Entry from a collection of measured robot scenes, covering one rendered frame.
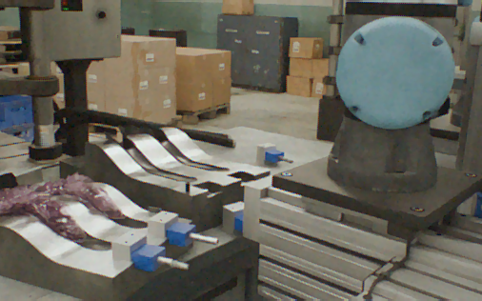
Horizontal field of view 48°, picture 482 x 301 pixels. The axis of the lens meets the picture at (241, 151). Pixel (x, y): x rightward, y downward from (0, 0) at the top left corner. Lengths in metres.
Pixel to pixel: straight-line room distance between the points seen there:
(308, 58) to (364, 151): 7.49
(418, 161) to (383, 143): 0.05
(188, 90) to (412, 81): 5.37
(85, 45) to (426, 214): 1.48
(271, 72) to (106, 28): 6.35
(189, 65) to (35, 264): 4.98
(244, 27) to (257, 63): 0.59
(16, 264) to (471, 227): 0.72
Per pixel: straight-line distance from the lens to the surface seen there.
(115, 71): 5.23
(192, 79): 5.84
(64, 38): 1.90
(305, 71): 8.07
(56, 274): 0.96
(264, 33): 8.27
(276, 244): 0.85
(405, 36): 0.56
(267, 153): 1.65
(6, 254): 1.02
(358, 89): 0.57
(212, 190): 1.21
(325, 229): 0.79
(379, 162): 0.73
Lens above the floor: 1.27
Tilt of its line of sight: 15 degrees down
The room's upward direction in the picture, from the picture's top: 2 degrees clockwise
